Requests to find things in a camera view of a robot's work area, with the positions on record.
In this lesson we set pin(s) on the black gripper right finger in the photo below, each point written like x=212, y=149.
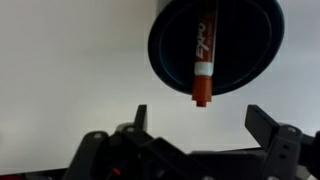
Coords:
x=260, y=125

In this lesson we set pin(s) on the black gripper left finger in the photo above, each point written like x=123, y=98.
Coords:
x=140, y=120

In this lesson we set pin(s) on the red Expo marker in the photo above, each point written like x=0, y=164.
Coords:
x=203, y=67

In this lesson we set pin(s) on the dark blue enamel mug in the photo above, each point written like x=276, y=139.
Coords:
x=249, y=35

